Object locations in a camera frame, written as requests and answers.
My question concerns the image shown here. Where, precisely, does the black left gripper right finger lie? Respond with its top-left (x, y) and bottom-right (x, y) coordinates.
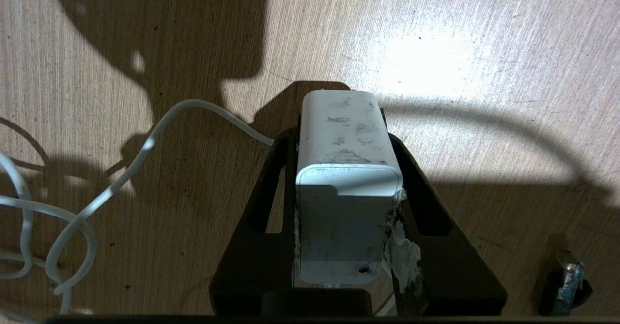
top-left (380, 108), bottom-right (507, 315)

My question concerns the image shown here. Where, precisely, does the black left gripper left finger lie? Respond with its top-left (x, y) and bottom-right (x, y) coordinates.
top-left (209, 128), bottom-right (299, 315)

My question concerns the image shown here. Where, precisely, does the white power adapter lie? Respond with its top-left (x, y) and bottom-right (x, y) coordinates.
top-left (295, 90), bottom-right (403, 286)

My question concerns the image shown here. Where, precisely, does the white adapter cable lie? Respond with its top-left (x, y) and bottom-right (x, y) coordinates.
top-left (0, 100), bottom-right (275, 315)

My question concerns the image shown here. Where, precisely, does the small black clip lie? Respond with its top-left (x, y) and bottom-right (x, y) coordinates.
top-left (538, 249), bottom-right (593, 315)

